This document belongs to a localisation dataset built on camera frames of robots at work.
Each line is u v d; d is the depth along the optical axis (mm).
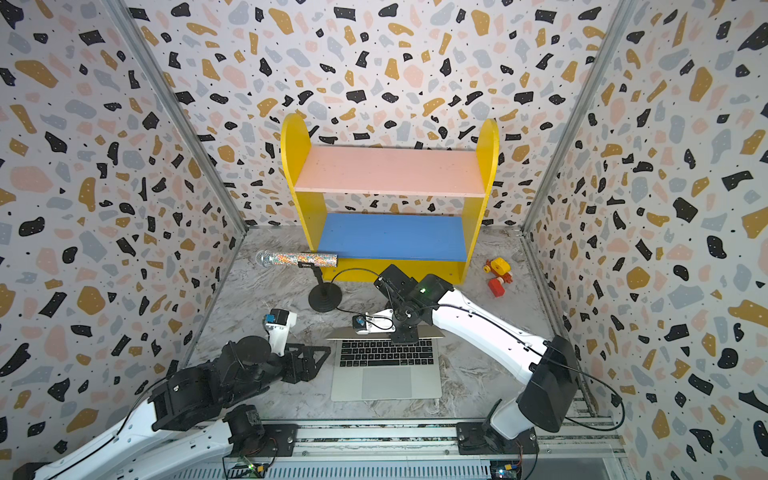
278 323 595
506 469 716
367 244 982
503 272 1036
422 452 734
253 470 704
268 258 835
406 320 632
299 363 591
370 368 858
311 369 595
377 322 635
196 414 458
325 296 994
